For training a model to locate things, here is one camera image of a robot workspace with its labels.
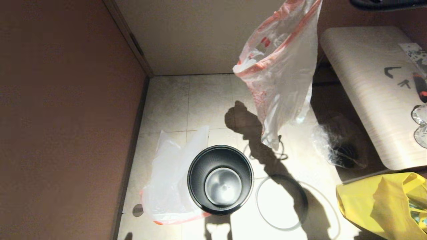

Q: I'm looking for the clear glass cup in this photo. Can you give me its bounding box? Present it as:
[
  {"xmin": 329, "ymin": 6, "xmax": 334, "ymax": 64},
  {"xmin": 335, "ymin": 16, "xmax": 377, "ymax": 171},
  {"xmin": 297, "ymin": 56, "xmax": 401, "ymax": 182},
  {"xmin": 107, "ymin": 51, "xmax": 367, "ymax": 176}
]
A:
[
  {"xmin": 413, "ymin": 127, "xmax": 427, "ymax": 149},
  {"xmin": 411, "ymin": 104, "xmax": 427, "ymax": 126}
]

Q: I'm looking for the black round trash bin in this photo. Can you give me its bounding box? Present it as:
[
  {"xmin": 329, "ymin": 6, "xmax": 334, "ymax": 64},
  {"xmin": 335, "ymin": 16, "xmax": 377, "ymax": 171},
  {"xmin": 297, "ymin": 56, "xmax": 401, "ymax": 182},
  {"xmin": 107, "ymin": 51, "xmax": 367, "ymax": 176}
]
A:
[{"xmin": 187, "ymin": 145, "xmax": 254, "ymax": 215}]

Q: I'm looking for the new white red-edged trash bag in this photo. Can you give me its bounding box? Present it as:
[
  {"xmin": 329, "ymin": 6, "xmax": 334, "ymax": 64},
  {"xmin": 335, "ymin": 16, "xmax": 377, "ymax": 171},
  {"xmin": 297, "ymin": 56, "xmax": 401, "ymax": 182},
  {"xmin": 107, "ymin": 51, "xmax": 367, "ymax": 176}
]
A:
[{"xmin": 142, "ymin": 126, "xmax": 214, "ymax": 225}]

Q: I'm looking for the green patterned packet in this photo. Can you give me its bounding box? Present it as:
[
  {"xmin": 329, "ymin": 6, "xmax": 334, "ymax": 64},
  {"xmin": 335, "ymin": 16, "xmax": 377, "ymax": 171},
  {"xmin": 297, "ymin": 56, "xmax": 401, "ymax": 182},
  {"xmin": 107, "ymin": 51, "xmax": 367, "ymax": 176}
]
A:
[{"xmin": 408, "ymin": 197, "xmax": 427, "ymax": 234}]

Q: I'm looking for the grey bin rim ring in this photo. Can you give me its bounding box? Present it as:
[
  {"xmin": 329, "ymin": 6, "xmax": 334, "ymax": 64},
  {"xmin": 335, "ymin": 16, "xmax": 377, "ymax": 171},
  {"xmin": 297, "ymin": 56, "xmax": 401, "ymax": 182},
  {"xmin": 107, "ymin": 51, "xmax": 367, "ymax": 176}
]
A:
[{"xmin": 256, "ymin": 175, "xmax": 308, "ymax": 231}]

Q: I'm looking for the white patterned paper sheet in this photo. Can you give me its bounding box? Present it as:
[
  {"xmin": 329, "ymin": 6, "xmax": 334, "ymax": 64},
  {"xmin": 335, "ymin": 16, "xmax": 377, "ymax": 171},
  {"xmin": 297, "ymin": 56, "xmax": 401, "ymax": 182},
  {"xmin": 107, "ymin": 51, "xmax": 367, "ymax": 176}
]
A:
[{"xmin": 399, "ymin": 43, "xmax": 427, "ymax": 67}]

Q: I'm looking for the light wood table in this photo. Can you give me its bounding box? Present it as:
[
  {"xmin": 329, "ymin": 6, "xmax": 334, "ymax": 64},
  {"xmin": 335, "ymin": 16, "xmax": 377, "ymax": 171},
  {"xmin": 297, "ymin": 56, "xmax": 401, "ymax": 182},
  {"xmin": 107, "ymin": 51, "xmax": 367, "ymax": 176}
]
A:
[{"xmin": 320, "ymin": 27, "xmax": 427, "ymax": 170}]

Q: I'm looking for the yellow plastic bag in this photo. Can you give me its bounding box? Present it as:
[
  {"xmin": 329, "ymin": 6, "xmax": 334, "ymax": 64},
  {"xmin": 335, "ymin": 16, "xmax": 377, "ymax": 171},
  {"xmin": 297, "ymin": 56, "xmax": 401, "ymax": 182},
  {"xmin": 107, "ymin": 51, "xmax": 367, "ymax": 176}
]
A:
[{"xmin": 335, "ymin": 172, "xmax": 427, "ymax": 240}]

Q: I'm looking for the white door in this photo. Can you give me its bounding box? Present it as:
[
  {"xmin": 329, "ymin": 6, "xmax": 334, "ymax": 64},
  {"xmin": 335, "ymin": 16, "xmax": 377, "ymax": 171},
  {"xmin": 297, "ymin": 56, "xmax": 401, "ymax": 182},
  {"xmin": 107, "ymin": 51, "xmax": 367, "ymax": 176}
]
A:
[{"xmin": 115, "ymin": 0, "xmax": 309, "ymax": 76}]

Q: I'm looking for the black and red tool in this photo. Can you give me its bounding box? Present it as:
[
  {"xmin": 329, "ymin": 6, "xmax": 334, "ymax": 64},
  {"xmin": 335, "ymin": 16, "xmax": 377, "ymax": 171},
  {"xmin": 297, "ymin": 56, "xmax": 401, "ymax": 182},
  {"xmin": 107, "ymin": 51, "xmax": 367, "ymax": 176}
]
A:
[{"xmin": 413, "ymin": 72, "xmax": 427, "ymax": 103}]

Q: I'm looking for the used white red-drawstring trash bag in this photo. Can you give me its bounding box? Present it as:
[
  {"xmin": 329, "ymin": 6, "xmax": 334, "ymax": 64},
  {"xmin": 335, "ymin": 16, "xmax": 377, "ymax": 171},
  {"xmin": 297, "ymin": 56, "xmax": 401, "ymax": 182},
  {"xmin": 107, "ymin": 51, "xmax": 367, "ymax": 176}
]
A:
[{"xmin": 233, "ymin": 0, "xmax": 323, "ymax": 150}]

